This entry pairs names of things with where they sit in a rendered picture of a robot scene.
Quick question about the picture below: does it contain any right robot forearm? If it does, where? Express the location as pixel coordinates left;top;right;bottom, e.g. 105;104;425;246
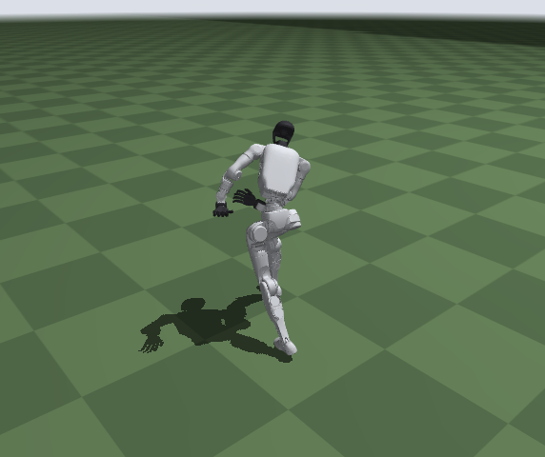
256;200;290;211

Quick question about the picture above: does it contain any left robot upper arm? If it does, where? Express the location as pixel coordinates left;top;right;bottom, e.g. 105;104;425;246
226;144;266;181

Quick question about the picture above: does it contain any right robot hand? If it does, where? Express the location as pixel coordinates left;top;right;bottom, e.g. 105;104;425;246
232;189;266;209

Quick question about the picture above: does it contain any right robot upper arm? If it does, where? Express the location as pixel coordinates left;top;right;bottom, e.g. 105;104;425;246
284;157;311;201

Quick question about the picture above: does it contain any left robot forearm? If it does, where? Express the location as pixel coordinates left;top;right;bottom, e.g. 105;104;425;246
216;172;233;203

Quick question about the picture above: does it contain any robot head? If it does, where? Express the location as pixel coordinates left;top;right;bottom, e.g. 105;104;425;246
272;121;294;148

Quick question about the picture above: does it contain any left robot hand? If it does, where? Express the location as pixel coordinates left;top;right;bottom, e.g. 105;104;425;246
213;201;233;217

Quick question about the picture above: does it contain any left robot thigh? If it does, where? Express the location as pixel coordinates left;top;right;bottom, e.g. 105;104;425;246
246;219;278;296

